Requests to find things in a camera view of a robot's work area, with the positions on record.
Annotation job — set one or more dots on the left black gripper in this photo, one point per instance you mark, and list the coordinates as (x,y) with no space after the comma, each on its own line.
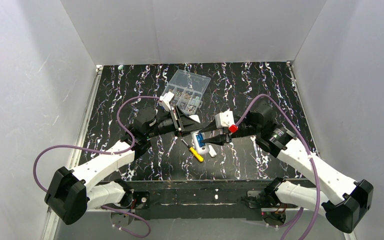
(178,122)

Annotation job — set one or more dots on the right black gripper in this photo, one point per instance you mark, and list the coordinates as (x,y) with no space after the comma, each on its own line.
(227,133)

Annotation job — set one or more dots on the white remote battery cover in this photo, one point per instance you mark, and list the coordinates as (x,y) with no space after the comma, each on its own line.
(212,151)

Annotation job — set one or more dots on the white remote control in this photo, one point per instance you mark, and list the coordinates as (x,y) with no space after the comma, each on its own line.
(203,149)

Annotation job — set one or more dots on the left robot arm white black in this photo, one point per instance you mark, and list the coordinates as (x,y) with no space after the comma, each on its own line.
(74,191)

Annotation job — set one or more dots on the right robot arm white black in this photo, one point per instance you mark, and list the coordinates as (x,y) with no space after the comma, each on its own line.
(341,199)

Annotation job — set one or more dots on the clear plastic parts organizer box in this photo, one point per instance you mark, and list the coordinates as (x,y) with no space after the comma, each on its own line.
(188,89)

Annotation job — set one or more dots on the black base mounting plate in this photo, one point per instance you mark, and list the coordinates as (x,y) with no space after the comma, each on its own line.
(204,199)

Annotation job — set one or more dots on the yellow handled screwdriver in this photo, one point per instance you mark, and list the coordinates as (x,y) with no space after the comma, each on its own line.
(193,151)

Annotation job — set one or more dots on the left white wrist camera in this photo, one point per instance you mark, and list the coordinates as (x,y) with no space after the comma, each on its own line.
(165,101)

